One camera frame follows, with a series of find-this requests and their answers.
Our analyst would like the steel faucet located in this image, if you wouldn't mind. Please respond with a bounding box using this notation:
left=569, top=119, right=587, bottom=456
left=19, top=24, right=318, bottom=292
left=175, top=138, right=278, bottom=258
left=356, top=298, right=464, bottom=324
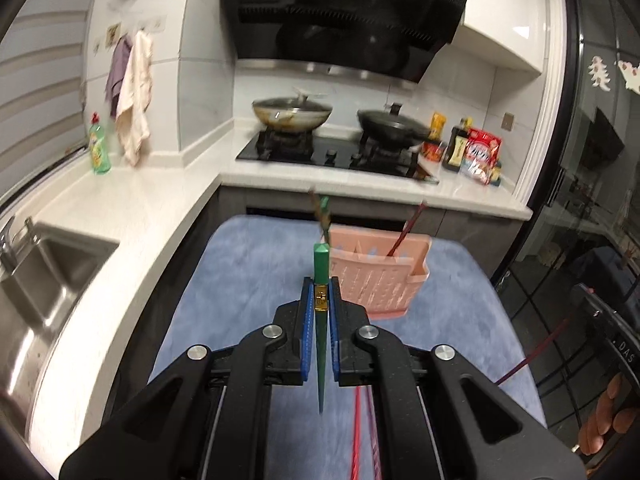
left=0, top=216, right=35, bottom=273

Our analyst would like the glass sliding door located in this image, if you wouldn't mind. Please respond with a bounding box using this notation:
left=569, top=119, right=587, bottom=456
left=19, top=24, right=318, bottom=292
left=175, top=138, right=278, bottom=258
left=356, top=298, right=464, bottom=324
left=500, top=0, right=640, bottom=441

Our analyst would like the window blind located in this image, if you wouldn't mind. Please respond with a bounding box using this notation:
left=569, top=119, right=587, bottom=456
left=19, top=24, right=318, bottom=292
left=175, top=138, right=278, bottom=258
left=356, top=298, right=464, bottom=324
left=0, top=0, right=111, bottom=201

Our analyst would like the white wall cabinet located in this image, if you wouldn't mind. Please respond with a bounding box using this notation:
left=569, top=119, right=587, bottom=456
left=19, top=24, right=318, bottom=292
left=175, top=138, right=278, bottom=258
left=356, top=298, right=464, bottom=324
left=462, top=0, right=551, bottom=73

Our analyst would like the stainless steel sink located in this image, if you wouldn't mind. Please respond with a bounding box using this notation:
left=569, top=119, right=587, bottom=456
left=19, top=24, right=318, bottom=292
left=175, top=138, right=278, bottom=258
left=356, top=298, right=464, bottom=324
left=0, top=215, right=121, bottom=411

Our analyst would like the brown chopstick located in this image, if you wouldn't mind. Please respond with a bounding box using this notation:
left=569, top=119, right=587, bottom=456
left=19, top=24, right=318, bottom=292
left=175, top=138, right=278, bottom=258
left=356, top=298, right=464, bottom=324
left=309, top=191, right=331, bottom=243

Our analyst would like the person's right hand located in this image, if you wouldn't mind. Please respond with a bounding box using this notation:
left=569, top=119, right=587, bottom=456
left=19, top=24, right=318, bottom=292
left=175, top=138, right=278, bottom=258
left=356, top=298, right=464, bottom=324
left=577, top=374, right=638, bottom=456

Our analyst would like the black gas stove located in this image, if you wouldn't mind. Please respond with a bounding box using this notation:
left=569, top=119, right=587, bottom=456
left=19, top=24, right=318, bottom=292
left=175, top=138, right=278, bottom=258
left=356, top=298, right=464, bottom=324
left=235, top=130, right=441, bottom=186

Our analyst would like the wok with glass lid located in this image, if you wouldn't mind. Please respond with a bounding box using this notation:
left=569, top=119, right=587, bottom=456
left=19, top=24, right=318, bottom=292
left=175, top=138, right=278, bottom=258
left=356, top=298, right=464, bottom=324
left=251, top=87, right=334, bottom=133

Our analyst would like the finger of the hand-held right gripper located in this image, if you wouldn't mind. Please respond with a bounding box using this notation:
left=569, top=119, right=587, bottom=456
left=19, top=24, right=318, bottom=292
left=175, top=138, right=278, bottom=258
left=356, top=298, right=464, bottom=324
left=571, top=284, right=602, bottom=324

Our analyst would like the black range hood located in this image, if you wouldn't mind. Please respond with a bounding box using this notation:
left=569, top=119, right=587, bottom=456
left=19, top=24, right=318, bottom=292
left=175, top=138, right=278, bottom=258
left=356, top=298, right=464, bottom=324
left=218, top=0, right=469, bottom=85

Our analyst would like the red chopstick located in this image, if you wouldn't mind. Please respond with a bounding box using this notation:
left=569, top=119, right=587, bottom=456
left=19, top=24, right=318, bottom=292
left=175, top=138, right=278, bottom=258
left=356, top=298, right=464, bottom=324
left=350, top=387, right=366, bottom=480
left=495, top=317, right=573, bottom=387

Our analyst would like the black frying pan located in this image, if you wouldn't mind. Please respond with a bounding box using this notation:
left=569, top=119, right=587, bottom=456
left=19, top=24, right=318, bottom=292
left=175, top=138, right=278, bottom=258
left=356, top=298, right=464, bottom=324
left=356, top=102, right=433, bottom=148

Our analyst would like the purple hanging towel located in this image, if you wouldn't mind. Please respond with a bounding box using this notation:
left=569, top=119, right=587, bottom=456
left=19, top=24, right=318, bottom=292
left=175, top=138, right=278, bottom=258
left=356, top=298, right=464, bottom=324
left=104, top=35, right=133, bottom=117

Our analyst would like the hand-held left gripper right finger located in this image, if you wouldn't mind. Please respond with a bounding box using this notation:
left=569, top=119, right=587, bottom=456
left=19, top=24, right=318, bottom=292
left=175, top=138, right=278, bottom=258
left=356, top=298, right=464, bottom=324
left=327, top=280, right=586, bottom=480

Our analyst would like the dark soy sauce bottle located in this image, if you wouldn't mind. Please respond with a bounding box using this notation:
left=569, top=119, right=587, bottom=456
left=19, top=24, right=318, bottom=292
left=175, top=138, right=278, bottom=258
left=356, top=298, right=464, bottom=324
left=441, top=118, right=473, bottom=171

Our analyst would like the blue plush mat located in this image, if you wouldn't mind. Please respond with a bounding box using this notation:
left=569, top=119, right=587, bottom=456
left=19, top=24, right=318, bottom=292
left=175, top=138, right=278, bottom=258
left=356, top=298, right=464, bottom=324
left=147, top=214, right=548, bottom=480

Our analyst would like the pink perforated utensil holder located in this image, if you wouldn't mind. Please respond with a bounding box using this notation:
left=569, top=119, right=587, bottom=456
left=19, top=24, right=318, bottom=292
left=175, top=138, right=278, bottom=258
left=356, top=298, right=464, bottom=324
left=327, top=226, right=432, bottom=322

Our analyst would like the green dish soap bottle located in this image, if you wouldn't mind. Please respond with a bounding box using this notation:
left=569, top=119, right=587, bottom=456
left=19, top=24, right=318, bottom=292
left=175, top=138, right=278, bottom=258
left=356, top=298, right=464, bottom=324
left=87, top=111, right=112, bottom=176

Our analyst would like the maroon chopstick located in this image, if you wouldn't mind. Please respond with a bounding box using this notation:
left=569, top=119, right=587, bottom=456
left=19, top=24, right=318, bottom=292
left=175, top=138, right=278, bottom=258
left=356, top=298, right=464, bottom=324
left=365, top=389, right=378, bottom=480
left=387, top=201, right=428, bottom=257

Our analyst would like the white tree window sticker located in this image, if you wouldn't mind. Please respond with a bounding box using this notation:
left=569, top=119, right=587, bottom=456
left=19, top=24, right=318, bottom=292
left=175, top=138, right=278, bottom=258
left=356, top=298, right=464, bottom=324
left=587, top=56, right=612, bottom=92

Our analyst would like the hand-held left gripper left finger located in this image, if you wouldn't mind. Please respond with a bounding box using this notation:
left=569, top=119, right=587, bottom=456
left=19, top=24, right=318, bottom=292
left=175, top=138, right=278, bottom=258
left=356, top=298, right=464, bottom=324
left=59, top=276, right=321, bottom=480

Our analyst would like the green chopstick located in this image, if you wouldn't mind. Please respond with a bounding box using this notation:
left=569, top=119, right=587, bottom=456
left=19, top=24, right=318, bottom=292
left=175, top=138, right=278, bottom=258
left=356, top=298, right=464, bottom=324
left=312, top=242, right=332, bottom=415
left=320, top=195, right=334, bottom=246

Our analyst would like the cream hanging towel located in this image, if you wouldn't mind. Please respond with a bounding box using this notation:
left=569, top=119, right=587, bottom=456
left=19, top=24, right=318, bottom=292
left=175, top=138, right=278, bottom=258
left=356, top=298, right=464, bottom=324
left=115, top=30, right=153, bottom=167

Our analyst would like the red cereal bag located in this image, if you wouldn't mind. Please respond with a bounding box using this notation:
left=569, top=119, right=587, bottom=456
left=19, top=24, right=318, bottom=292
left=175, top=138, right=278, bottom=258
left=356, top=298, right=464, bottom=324
left=460, top=129, right=502, bottom=183

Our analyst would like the white speckled countertop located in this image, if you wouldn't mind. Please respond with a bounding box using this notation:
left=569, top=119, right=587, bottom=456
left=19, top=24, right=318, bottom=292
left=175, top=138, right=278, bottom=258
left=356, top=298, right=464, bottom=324
left=0, top=117, right=533, bottom=461

